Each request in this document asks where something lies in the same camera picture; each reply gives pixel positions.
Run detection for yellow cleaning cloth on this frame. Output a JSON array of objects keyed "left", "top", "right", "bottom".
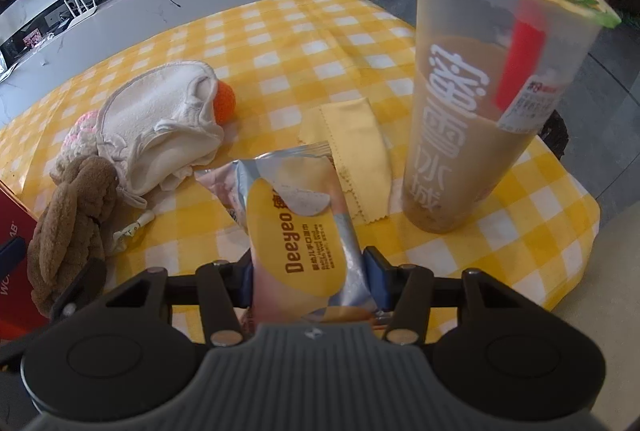
[{"left": 298, "top": 98, "right": 393, "bottom": 224}]

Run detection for orange crochet carrot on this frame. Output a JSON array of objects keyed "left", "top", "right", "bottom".
[{"left": 212, "top": 78, "right": 237, "bottom": 124}]

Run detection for white marble tv console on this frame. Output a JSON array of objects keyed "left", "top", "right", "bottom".
[{"left": 0, "top": 0, "right": 351, "bottom": 126}]

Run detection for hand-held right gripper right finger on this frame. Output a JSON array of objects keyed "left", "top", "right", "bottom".
[{"left": 362, "top": 246, "right": 506, "bottom": 346}]

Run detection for black object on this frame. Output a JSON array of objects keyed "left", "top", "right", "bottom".
[{"left": 542, "top": 111, "right": 571, "bottom": 156}]

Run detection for pink and white crochet piece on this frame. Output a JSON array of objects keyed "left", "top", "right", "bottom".
[{"left": 59, "top": 108, "right": 108, "bottom": 162}]

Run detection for brown plush toy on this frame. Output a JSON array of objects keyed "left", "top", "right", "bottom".
[{"left": 26, "top": 156, "right": 121, "bottom": 317}]

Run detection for Deeyeo wet wipes packet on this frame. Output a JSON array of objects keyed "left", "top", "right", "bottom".
[{"left": 194, "top": 141, "right": 378, "bottom": 337}]

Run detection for plastic milk tea cup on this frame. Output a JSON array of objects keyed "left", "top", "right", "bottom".
[{"left": 400, "top": 0, "right": 622, "bottom": 234}]

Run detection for red box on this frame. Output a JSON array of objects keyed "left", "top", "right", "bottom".
[{"left": 0, "top": 183, "right": 51, "bottom": 342}]

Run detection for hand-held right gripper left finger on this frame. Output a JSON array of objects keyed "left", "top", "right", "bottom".
[{"left": 102, "top": 251, "right": 257, "bottom": 348}]

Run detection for white router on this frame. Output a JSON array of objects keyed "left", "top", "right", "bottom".
[{"left": 65, "top": 0, "right": 101, "bottom": 19}]

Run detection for yellow checked tablecloth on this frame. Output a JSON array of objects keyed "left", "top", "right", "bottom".
[{"left": 0, "top": 0, "right": 601, "bottom": 342}]

